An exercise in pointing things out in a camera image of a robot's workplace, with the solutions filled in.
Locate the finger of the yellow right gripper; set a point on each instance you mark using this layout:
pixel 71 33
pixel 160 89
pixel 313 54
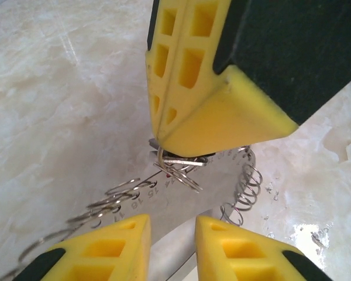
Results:
pixel 156 87
pixel 237 117

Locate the silver key with lettering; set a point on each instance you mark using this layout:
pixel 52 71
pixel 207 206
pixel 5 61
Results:
pixel 181 161

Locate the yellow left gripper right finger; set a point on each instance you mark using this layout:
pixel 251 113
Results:
pixel 245 257

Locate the silver split keyring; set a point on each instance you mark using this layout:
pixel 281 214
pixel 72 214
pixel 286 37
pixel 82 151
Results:
pixel 193 185

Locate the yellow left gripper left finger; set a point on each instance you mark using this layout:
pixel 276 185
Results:
pixel 105 257

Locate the numbered metal key organizer disc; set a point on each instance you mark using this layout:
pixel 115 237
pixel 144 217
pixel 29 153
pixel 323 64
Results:
pixel 216 181

